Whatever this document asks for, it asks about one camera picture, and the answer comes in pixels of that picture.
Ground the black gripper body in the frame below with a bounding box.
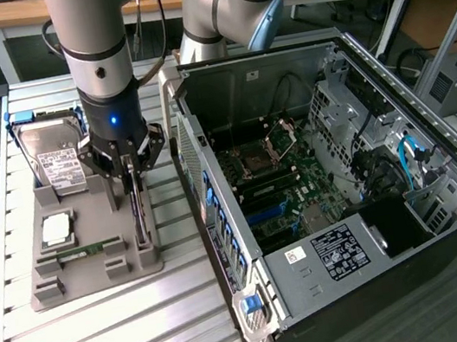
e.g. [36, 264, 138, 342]
[79, 81, 157, 177]

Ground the low-profile graphics card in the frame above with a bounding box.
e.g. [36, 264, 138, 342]
[120, 152, 155, 248]

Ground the silver hard disk drive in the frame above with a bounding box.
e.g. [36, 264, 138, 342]
[10, 109, 99, 203]

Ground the grey parts rack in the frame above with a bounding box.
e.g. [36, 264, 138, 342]
[10, 166, 171, 313]

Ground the silver CPU chip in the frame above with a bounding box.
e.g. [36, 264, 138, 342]
[36, 209, 79, 251]

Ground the blue disk caddy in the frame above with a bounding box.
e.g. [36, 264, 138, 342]
[1, 99, 95, 193]

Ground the green RAM stick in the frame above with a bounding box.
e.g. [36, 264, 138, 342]
[56, 241, 106, 262]

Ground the CPU socket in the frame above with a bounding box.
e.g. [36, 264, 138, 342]
[235, 138, 285, 178]

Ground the black RAM stick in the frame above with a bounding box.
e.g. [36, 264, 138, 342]
[234, 170, 303, 205]

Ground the metal socket cover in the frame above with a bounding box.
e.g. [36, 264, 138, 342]
[261, 117, 301, 164]

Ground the green motherboard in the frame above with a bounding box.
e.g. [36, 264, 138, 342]
[208, 112, 355, 260]

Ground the grey chipset heatsink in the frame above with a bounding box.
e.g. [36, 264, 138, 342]
[299, 202, 331, 234]

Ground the blue case latch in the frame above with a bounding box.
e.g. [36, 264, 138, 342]
[238, 294, 263, 317]

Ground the silver disk bay cage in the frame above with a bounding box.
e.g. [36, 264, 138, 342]
[300, 68, 390, 186]

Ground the grey power supply unit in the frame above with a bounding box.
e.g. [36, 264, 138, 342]
[258, 209, 398, 322]

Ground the open black PC case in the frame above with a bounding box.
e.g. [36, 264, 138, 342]
[151, 6, 457, 342]

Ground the black cable with plug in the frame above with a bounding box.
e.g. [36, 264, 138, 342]
[125, 0, 149, 61]

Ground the thick black wrist cable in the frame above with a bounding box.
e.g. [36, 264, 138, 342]
[120, 0, 177, 89]

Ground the black power wire bundle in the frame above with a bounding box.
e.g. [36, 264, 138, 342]
[347, 141, 409, 203]

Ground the light blue wire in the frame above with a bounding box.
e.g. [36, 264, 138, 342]
[394, 127, 431, 195]

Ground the silver disk bay bracket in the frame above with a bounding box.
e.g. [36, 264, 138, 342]
[401, 171, 457, 238]

